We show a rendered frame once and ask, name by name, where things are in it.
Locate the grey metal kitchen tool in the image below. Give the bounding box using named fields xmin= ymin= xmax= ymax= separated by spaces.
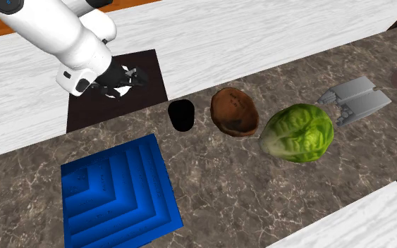
xmin=316 ymin=75 xmax=393 ymax=128

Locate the black rounded object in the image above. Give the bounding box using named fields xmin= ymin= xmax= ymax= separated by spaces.
xmin=167 ymin=99 xmax=196 ymax=132

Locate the green lettuce head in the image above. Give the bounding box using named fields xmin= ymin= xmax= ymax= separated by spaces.
xmin=258 ymin=103 xmax=335 ymax=163

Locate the brown round bread loaf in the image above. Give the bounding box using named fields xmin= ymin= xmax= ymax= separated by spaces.
xmin=209 ymin=87 xmax=259 ymax=138

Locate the blue stepped square tray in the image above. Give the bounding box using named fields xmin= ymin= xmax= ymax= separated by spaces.
xmin=60 ymin=132 xmax=185 ymax=248

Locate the dark robot stand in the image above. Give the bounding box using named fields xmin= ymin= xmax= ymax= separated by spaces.
xmin=66 ymin=49 xmax=169 ymax=134

